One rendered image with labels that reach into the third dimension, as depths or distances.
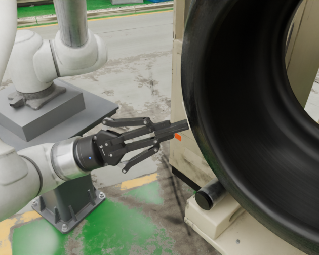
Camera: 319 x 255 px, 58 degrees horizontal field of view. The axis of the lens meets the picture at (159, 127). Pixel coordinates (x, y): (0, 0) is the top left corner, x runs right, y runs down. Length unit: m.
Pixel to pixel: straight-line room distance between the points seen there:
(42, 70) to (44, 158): 0.63
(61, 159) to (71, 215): 1.09
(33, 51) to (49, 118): 0.27
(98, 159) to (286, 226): 0.37
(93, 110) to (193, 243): 0.85
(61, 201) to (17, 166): 1.03
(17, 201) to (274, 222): 0.45
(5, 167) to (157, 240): 1.17
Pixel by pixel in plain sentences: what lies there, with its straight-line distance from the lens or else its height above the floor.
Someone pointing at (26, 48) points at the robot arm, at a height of 0.98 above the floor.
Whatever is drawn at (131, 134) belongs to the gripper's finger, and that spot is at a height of 1.01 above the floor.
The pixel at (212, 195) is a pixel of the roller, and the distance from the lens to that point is 0.61.
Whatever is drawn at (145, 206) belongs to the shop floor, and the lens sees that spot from 1.75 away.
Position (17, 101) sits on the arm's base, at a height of 0.77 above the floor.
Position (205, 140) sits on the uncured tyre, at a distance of 0.54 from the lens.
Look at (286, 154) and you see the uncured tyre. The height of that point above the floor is 0.92.
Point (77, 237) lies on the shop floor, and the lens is 1.69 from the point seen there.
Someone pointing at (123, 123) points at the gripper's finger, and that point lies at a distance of 0.59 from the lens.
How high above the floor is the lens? 1.38
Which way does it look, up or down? 37 degrees down
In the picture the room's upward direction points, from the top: straight up
